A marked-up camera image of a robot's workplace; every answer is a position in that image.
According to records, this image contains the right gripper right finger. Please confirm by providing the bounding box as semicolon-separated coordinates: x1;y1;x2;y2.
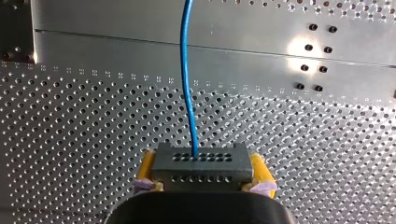
242;151;278;199

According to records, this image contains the blue cable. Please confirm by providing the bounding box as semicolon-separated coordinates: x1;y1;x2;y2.
151;0;254;192

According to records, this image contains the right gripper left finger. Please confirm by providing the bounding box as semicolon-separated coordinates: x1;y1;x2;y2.
134;148;165;195

